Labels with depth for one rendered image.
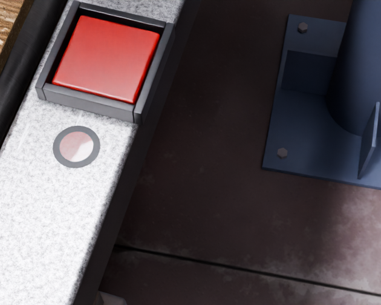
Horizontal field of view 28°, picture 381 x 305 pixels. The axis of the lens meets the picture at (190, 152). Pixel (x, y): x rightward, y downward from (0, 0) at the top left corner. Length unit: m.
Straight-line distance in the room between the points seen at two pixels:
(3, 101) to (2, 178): 0.06
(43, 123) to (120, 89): 0.06
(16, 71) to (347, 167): 1.05
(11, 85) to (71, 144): 0.07
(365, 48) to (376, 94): 0.12
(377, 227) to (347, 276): 0.12
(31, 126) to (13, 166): 0.03
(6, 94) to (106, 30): 0.08
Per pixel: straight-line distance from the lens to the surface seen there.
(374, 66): 1.36
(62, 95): 0.52
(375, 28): 1.29
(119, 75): 0.52
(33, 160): 0.51
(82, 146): 0.51
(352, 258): 1.47
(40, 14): 0.58
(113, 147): 0.51
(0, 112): 0.54
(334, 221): 1.49
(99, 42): 0.54
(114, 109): 0.51
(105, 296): 0.56
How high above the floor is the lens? 1.37
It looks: 63 degrees down
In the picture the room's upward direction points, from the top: 1 degrees counter-clockwise
